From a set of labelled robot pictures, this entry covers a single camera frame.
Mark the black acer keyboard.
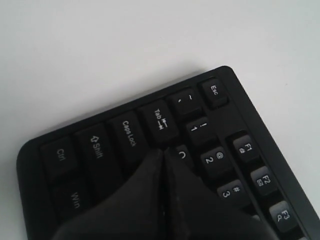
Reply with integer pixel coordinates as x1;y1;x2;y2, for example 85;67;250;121
16;66;320;240

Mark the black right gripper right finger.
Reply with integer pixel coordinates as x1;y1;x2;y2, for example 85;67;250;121
163;148;278;240

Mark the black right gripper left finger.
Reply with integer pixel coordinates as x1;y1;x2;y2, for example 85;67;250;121
53;149;166;240

